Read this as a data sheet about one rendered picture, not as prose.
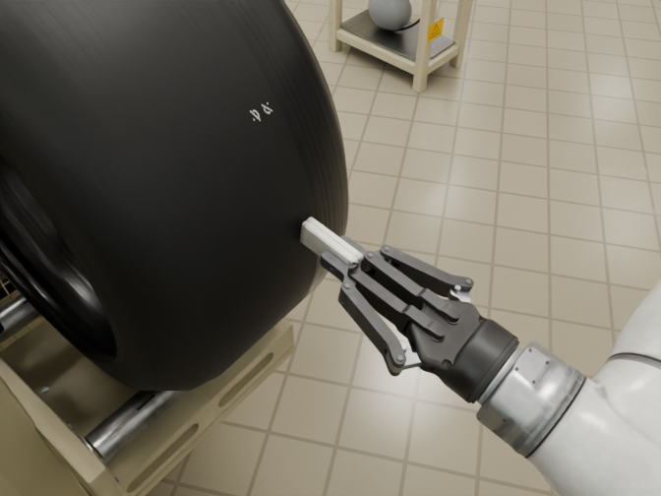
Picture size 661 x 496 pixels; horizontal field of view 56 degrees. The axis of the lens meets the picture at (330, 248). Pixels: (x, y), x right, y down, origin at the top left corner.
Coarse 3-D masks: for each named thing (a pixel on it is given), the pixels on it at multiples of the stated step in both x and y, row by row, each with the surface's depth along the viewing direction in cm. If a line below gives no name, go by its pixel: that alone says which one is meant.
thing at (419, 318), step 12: (348, 276) 60; (360, 276) 60; (360, 288) 60; (372, 288) 59; (384, 288) 59; (372, 300) 60; (384, 300) 59; (396, 300) 59; (384, 312) 60; (396, 312) 58; (408, 312) 58; (420, 312) 58; (396, 324) 60; (420, 324) 57; (432, 324) 57; (432, 336) 57; (444, 336) 57
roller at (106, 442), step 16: (128, 400) 85; (144, 400) 85; (160, 400) 85; (176, 400) 88; (112, 416) 83; (128, 416) 83; (144, 416) 84; (96, 432) 81; (112, 432) 82; (128, 432) 83; (96, 448) 80; (112, 448) 81
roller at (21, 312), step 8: (8, 304) 96; (16, 304) 96; (24, 304) 96; (0, 312) 95; (8, 312) 95; (16, 312) 95; (24, 312) 96; (32, 312) 97; (0, 320) 94; (8, 320) 94; (16, 320) 95; (24, 320) 96; (32, 320) 97; (8, 328) 94; (16, 328) 95; (0, 336) 94; (8, 336) 95
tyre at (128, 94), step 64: (0, 0) 48; (64, 0) 49; (128, 0) 52; (192, 0) 54; (256, 0) 58; (0, 64) 48; (64, 64) 48; (128, 64) 50; (192, 64) 53; (256, 64) 57; (0, 128) 50; (64, 128) 49; (128, 128) 50; (192, 128) 53; (320, 128) 62; (0, 192) 96; (64, 192) 50; (128, 192) 50; (192, 192) 53; (256, 192) 58; (320, 192) 64; (0, 256) 88; (64, 256) 99; (128, 256) 53; (192, 256) 55; (256, 256) 60; (64, 320) 86; (128, 320) 59; (192, 320) 58; (256, 320) 66; (128, 384) 78; (192, 384) 70
